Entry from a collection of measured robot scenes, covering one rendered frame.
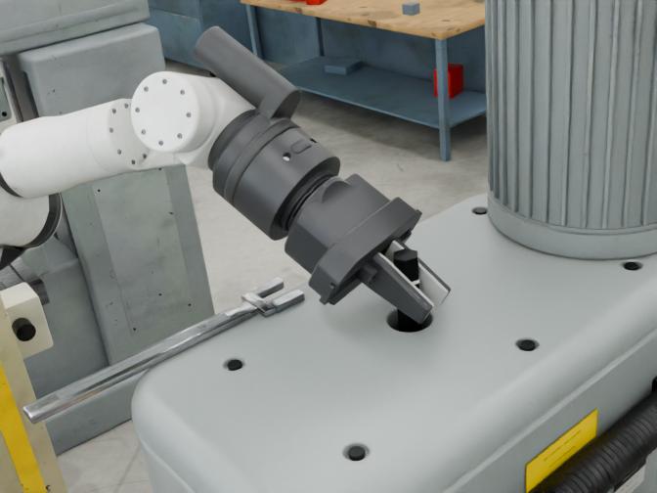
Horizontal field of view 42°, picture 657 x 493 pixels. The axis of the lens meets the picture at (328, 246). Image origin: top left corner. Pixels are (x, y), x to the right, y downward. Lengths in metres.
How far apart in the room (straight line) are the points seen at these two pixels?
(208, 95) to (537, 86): 0.27
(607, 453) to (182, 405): 0.33
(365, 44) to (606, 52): 6.58
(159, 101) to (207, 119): 0.04
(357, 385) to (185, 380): 0.14
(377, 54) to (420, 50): 0.51
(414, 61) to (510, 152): 6.10
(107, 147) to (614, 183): 0.44
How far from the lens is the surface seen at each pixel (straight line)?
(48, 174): 0.82
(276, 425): 0.61
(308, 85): 6.81
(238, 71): 0.72
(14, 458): 2.72
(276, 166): 0.67
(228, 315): 0.72
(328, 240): 0.65
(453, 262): 0.78
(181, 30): 8.34
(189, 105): 0.69
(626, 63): 0.72
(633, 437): 0.73
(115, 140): 0.77
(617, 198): 0.76
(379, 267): 0.67
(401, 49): 6.95
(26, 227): 0.89
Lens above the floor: 2.28
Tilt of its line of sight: 28 degrees down
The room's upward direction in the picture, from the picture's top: 7 degrees counter-clockwise
